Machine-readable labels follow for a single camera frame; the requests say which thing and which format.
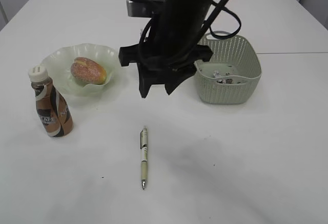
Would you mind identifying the green plastic basket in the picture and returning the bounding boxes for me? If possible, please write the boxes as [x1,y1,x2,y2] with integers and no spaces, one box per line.
[194,33,262,105]

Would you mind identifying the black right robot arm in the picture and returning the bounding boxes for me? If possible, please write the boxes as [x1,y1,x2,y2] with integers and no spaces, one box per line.
[119,0,229,98]

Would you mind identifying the cream patterned pen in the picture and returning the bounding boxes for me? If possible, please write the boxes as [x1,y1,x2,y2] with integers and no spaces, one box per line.
[139,126,148,190]

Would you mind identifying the sugared bread roll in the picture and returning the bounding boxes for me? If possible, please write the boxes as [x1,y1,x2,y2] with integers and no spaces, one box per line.
[70,57,107,85]

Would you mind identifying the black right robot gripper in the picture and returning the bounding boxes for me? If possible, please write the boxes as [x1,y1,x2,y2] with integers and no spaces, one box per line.
[119,44,213,98]

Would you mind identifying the brown Nescafe coffee bottle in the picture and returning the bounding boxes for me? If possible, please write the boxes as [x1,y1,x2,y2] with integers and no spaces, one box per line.
[28,65,73,137]

